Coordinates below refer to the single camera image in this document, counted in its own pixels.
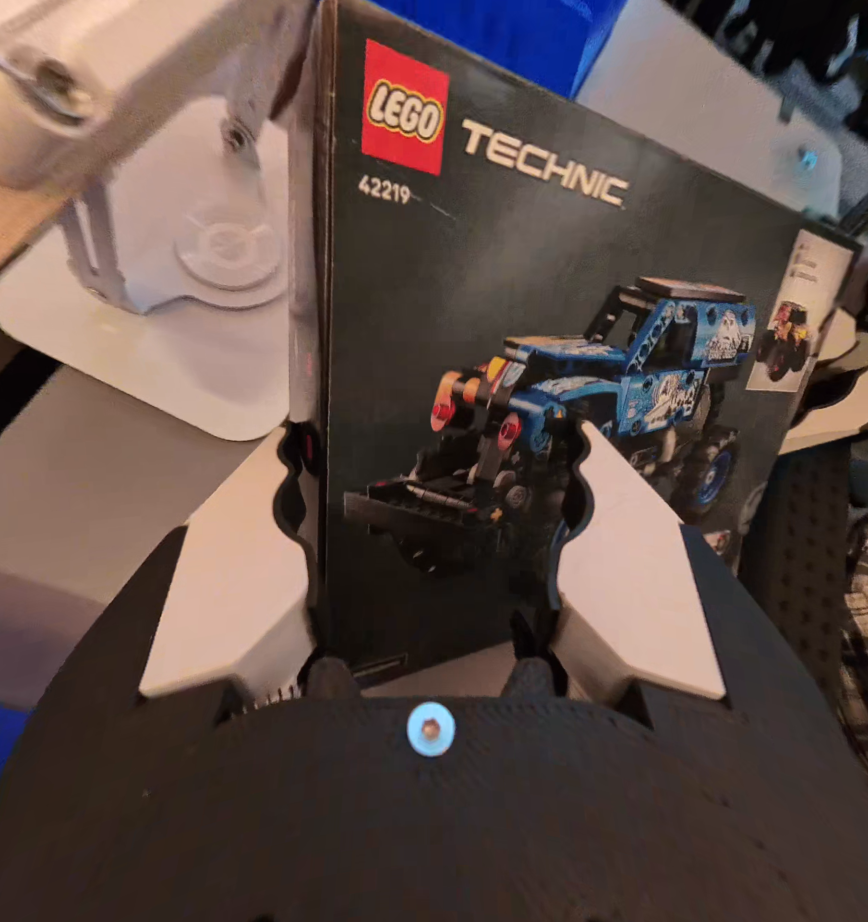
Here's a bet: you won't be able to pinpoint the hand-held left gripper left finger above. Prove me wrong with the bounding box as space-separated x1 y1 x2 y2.
139 424 328 700

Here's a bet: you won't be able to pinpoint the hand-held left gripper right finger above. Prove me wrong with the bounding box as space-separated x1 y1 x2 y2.
509 420 728 705

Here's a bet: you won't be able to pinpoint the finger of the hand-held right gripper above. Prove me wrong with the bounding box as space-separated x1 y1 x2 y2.
808 310 868 364
778 371 868 456

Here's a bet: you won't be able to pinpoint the dark toy truck box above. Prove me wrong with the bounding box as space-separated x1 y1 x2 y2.
288 0 863 685

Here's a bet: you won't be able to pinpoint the grey desk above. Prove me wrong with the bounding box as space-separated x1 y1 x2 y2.
0 0 849 710

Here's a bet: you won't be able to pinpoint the white sign stand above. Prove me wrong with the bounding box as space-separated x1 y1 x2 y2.
0 0 313 442

